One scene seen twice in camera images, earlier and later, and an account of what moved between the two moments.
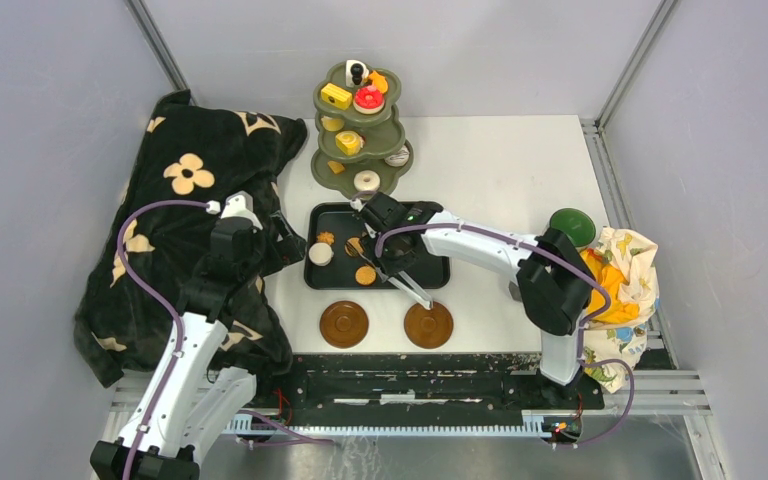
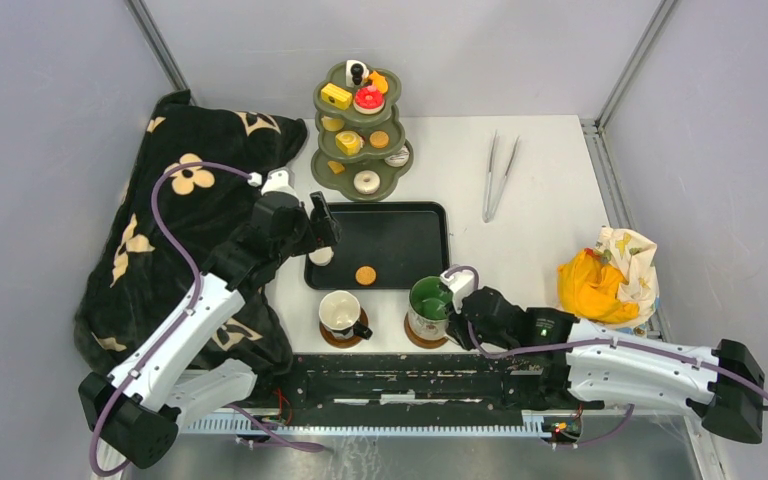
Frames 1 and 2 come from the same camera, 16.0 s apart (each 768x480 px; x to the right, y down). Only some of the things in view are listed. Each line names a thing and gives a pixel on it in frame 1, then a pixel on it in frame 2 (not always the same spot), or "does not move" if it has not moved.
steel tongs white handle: x=402 y=283 to x=489 y=207
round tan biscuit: x=353 y=246 to x=378 y=139
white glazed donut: x=400 y=158 does not move
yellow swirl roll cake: x=349 y=142 does not move
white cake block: x=356 y=73 does not move
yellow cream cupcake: x=332 y=124 does not move
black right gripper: x=386 y=265 to x=456 y=328
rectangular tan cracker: x=336 y=167 does not move
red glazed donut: x=368 y=100 does not move
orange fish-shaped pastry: x=378 y=82 does not move
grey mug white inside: x=515 y=292 to x=338 y=312
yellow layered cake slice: x=335 y=96 does not move
